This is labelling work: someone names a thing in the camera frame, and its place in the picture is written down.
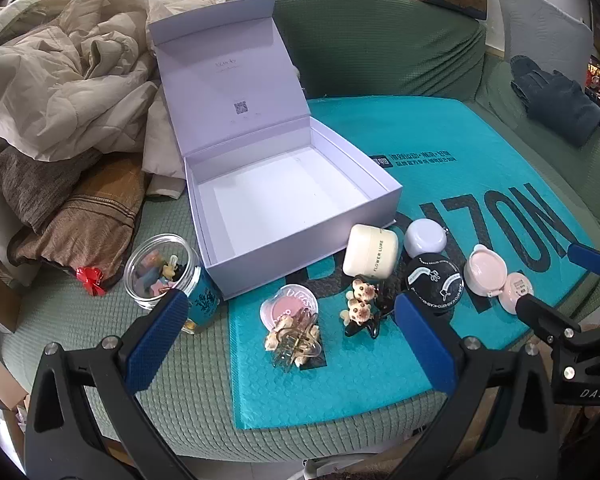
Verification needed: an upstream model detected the small white round case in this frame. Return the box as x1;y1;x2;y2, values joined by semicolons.
404;218;451;258

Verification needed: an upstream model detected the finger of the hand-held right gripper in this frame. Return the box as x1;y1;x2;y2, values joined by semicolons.
567;242;600;281
516;294;588;357

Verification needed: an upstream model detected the black lid cosmetic jar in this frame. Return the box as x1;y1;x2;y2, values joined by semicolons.
404;255;463;315

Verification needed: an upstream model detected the brown bear hair claw clip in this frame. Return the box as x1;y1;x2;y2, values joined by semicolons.
340;277;387;338

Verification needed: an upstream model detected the teal bubble mailer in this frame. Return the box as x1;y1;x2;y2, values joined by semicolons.
228;96;600;431

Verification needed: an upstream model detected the clear bear hair claw clip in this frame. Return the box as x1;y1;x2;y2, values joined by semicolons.
264;310;327;373

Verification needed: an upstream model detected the pink round case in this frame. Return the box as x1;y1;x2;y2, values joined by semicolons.
466;244;535;316

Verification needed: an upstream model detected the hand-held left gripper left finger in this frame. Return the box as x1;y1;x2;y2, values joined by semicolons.
25;290;197;480

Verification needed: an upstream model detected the grey cushion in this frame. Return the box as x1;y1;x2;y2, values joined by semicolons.
497;0;593;88

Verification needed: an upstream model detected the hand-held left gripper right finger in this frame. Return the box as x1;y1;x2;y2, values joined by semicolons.
394;292;567;480

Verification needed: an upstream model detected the pink blush compact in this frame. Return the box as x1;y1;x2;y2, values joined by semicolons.
259;284;320;333

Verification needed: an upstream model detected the brown striped blanket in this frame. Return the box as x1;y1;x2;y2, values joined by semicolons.
0;130;148;293

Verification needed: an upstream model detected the dark blue cloth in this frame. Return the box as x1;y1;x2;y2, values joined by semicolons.
510;55;600;148

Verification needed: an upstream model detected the cream cosmetic jar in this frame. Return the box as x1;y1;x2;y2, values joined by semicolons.
342;223;400;279

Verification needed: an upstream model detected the red ribbon bow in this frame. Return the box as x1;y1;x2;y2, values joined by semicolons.
75;266;106;298

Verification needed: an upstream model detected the glass jar with teal label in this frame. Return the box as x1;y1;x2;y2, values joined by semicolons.
123;233;222;335

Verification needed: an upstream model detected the white hinged gift box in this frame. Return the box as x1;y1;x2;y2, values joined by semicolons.
147;0;403;302

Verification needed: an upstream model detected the green covered sofa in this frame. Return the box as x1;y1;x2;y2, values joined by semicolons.
0;0;600;461

